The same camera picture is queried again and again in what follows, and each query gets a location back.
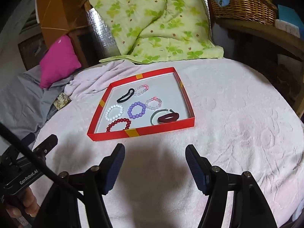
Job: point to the silver foil insulation panel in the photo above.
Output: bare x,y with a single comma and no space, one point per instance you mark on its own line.
102,36

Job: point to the magenta pillow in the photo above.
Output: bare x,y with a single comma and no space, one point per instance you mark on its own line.
59,62

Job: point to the red cardboard box lid tray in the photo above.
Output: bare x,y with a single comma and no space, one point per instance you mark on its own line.
143,104

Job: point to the person's left hand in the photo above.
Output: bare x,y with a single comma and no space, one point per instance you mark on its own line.
30,204

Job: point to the wicker basket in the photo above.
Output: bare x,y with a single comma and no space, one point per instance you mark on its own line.
261,11

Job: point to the grey bed sheet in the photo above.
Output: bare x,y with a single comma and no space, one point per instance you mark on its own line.
25,107

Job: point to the green floral quilt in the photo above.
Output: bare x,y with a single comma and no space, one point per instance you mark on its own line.
147,31

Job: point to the small patterned fabric pouch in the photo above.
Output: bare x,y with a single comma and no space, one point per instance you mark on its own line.
61,101

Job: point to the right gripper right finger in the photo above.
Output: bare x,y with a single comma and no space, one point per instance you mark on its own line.
200,169

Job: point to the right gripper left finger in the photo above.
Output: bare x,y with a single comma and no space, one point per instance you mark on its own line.
110,167

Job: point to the blue cardboard box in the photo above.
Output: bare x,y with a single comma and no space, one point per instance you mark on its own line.
289,21

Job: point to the wooden shelf rack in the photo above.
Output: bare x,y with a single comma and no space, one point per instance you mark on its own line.
272,52

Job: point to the pale pink bed blanket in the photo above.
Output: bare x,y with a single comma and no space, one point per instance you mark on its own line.
242,123

